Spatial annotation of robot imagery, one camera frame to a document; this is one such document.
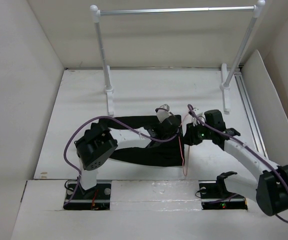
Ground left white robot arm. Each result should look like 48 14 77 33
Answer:
74 115 184 199

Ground white foam block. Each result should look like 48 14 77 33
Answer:
110 180 202 212

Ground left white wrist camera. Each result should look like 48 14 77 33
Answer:
155 104 174 123

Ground black trousers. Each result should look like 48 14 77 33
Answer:
110 115 184 167

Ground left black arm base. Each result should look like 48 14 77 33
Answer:
63 180 112 211

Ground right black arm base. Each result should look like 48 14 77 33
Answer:
195 180 248 210

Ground pink wire hanger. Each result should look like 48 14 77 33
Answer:
178 113 190 178

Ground white and silver clothes rack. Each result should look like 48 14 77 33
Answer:
89 0 268 116

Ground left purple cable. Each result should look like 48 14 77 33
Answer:
62 107 182 207

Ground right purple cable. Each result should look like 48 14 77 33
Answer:
186 103 288 224

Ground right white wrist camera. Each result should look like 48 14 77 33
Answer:
191 107 205 126

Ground purple cable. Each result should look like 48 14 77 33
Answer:
186 103 288 224
62 107 182 207

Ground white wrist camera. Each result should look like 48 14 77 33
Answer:
191 107 205 126
155 104 174 123

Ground aluminium rail right side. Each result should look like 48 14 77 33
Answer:
234 68 268 157

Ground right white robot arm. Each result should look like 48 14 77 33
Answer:
183 104 288 217

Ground orange zip tie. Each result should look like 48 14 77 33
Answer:
91 189 99 210

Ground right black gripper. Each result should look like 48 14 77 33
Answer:
180 120 214 146

